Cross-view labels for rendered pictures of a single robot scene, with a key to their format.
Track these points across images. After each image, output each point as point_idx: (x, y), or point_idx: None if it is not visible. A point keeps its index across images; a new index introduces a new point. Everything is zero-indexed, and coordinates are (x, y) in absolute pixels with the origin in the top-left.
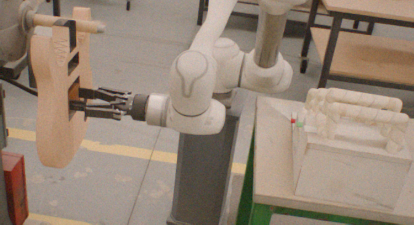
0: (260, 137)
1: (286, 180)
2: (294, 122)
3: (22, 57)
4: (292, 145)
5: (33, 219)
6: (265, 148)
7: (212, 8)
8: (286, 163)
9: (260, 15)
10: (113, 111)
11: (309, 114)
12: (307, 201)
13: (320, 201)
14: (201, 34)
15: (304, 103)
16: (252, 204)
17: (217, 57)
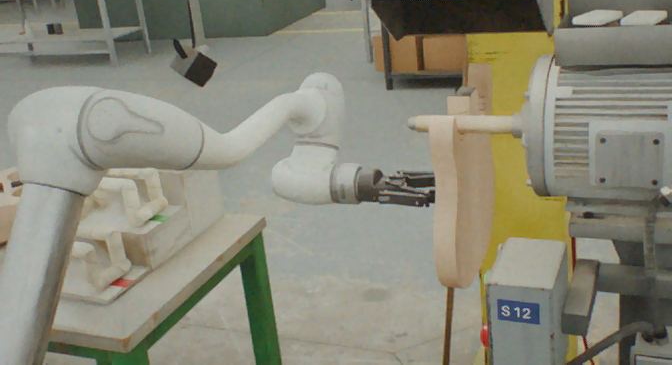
0: (199, 268)
1: (218, 226)
2: (127, 280)
3: (575, 280)
4: (168, 258)
5: None
6: (206, 256)
7: (227, 137)
8: (198, 241)
9: (76, 227)
10: (406, 170)
11: (149, 208)
12: None
13: None
14: (290, 94)
15: (55, 326)
16: (257, 253)
17: None
